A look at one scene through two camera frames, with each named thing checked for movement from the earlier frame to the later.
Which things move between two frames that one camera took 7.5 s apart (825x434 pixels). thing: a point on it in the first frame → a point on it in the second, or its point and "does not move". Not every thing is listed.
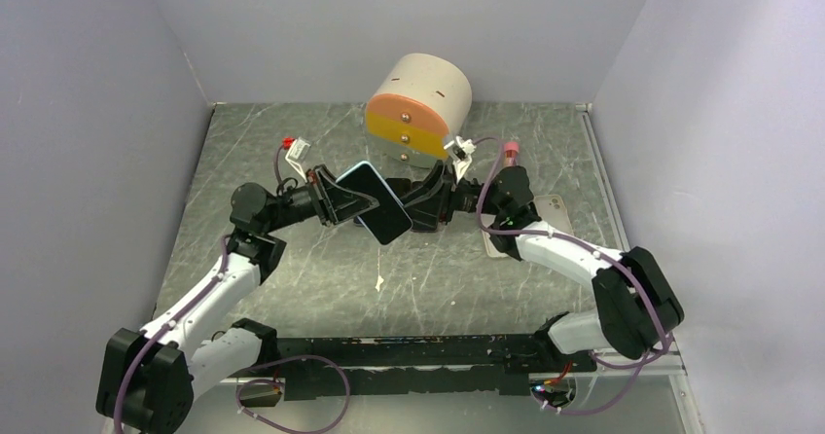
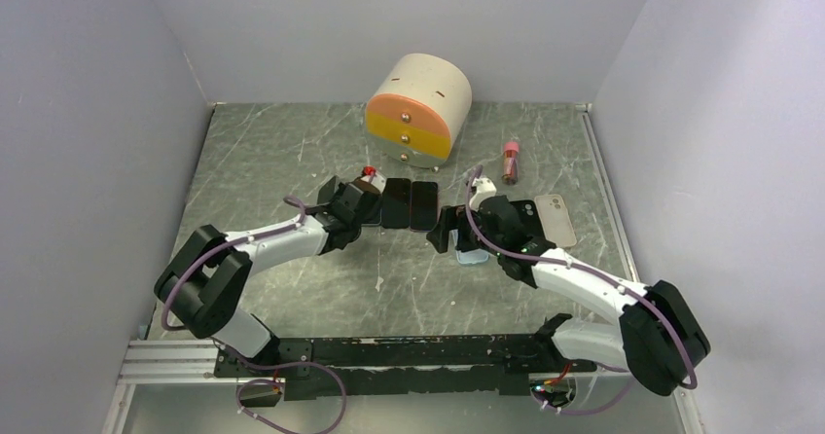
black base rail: [339, 367] does not move
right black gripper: [423, 200] → [450, 218]
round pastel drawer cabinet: [416, 102] does not move
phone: [390, 220] → [470, 257]
